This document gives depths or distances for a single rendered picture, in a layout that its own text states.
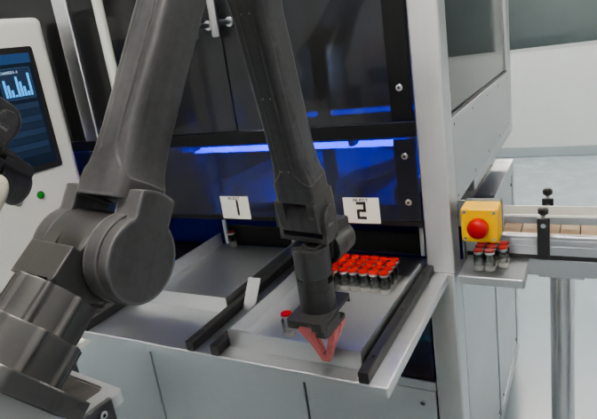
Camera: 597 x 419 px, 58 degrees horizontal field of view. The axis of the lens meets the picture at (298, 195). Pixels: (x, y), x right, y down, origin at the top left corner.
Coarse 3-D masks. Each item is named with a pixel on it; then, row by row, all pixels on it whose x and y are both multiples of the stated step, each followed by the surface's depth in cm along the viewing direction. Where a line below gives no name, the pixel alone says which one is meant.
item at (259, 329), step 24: (288, 288) 115; (408, 288) 105; (264, 312) 107; (360, 312) 102; (384, 312) 101; (240, 336) 96; (264, 336) 93; (360, 336) 94; (312, 360) 89; (336, 360) 87; (360, 360) 85
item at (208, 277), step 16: (208, 240) 146; (192, 256) 139; (208, 256) 143; (224, 256) 142; (240, 256) 140; (256, 256) 138; (272, 256) 137; (176, 272) 134; (192, 272) 134; (208, 272) 133; (224, 272) 131; (240, 272) 130; (256, 272) 120; (176, 288) 126; (192, 288) 125; (208, 288) 123; (224, 288) 122; (240, 288) 114; (176, 304) 117; (192, 304) 115; (208, 304) 112; (224, 304) 110
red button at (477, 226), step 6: (474, 222) 104; (480, 222) 104; (486, 222) 104; (468, 228) 105; (474, 228) 104; (480, 228) 103; (486, 228) 103; (474, 234) 104; (480, 234) 104; (486, 234) 104
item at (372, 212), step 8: (344, 200) 119; (352, 200) 118; (360, 200) 117; (368, 200) 117; (376, 200) 116; (344, 208) 120; (352, 208) 119; (360, 208) 118; (368, 208) 117; (376, 208) 116; (352, 216) 120; (360, 216) 119; (368, 216) 118; (376, 216) 117
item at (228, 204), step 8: (224, 200) 135; (232, 200) 134; (240, 200) 133; (224, 208) 136; (232, 208) 135; (240, 208) 134; (248, 208) 133; (224, 216) 137; (232, 216) 136; (240, 216) 134; (248, 216) 133
